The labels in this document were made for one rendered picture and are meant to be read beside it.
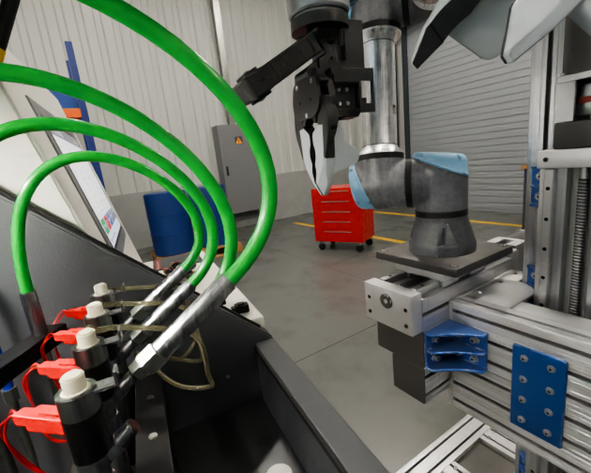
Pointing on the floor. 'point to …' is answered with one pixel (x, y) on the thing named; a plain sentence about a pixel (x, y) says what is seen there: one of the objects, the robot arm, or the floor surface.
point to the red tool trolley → (340, 218)
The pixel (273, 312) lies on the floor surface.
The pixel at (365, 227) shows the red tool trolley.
